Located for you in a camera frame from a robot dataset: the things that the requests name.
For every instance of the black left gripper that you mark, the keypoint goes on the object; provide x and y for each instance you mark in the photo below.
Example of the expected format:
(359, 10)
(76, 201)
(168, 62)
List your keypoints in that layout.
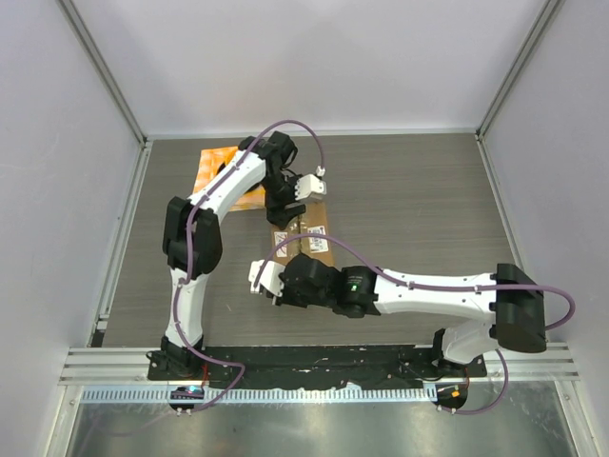
(278, 213)

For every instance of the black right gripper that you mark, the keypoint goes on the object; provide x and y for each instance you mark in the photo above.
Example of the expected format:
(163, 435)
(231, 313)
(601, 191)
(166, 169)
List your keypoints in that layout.
(285, 298)

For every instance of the brown cardboard express box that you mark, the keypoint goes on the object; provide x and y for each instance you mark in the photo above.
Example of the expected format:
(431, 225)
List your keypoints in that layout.
(314, 220)

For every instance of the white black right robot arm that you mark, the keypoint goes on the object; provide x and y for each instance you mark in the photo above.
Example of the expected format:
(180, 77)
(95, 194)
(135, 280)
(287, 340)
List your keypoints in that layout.
(501, 309)

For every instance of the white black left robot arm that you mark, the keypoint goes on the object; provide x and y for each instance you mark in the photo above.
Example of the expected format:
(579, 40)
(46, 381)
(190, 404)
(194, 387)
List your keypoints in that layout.
(193, 243)

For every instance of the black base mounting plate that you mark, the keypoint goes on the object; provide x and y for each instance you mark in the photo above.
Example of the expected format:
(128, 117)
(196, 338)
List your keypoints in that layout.
(309, 367)

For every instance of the orange checkered cloth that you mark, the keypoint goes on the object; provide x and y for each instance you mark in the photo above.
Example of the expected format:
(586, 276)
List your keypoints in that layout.
(211, 163)

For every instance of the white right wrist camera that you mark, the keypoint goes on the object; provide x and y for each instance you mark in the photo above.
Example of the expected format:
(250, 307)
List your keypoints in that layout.
(265, 278)

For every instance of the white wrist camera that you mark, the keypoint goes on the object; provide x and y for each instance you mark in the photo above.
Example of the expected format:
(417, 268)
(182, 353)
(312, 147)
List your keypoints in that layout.
(311, 187)
(265, 278)

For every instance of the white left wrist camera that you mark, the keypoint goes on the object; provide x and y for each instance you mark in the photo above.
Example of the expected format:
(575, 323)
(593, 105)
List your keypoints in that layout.
(311, 187)

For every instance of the white slotted cable duct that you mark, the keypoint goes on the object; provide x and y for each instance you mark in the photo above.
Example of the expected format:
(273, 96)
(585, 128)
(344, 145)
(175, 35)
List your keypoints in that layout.
(181, 395)

